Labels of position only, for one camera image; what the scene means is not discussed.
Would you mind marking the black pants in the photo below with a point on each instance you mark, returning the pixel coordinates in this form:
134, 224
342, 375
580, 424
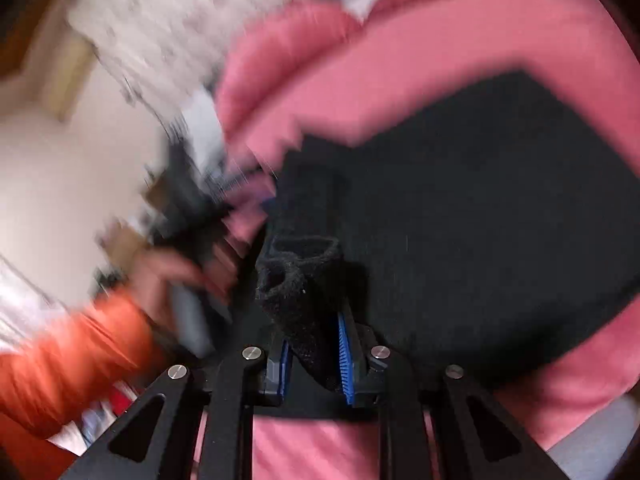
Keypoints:
475, 210

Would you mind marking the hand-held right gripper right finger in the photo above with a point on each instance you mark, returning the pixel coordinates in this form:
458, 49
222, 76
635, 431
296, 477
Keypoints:
346, 360

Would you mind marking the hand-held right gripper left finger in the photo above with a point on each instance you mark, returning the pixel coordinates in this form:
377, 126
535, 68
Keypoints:
286, 370

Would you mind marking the person's left forearm orange sleeve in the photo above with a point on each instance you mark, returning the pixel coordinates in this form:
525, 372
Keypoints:
70, 370

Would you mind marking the white patterned curtain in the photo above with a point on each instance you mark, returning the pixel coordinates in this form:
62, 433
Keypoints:
200, 15

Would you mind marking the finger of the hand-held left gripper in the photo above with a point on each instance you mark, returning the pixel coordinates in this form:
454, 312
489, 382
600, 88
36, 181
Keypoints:
245, 190

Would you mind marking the person's left hand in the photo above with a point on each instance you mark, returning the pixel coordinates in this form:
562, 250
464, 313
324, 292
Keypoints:
155, 275

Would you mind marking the pink bed blanket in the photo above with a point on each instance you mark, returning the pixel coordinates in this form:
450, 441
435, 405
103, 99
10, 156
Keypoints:
500, 25

